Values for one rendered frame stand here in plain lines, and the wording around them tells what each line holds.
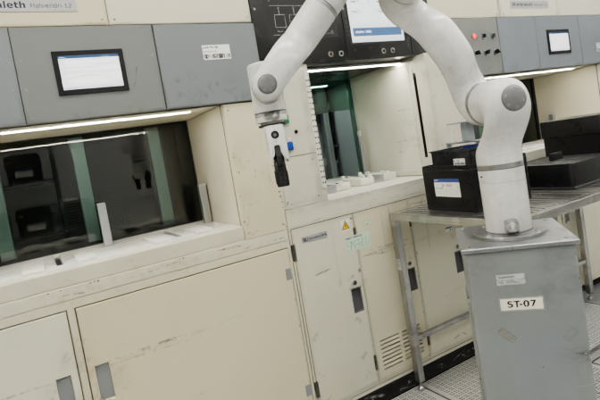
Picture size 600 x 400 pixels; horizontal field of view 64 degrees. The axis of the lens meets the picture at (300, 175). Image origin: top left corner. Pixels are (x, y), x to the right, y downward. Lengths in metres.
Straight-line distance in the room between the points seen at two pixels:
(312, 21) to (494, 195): 0.66
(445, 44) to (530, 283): 0.65
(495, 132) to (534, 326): 0.50
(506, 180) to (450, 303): 1.07
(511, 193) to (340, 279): 0.81
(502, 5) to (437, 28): 1.41
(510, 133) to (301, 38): 0.59
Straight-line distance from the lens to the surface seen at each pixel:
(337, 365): 2.01
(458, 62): 1.37
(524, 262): 1.35
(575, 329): 1.43
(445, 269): 2.30
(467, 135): 1.94
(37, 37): 1.63
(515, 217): 1.40
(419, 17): 1.39
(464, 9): 2.54
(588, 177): 2.18
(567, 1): 3.22
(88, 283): 1.61
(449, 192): 1.88
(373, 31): 2.11
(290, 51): 1.21
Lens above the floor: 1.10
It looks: 3 degrees down
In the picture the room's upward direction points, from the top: 10 degrees counter-clockwise
